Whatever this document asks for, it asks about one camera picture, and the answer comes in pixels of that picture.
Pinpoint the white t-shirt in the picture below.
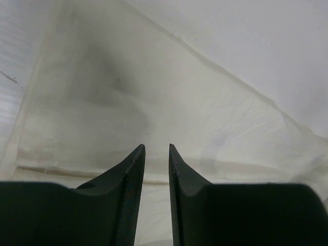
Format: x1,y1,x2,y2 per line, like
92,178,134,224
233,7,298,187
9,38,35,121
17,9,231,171
1,1,327,245

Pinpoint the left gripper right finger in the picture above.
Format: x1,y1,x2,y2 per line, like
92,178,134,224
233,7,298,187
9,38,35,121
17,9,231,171
169,145,327,245

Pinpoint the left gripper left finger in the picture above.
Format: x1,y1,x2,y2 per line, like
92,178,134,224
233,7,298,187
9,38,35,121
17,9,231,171
1,145,146,245

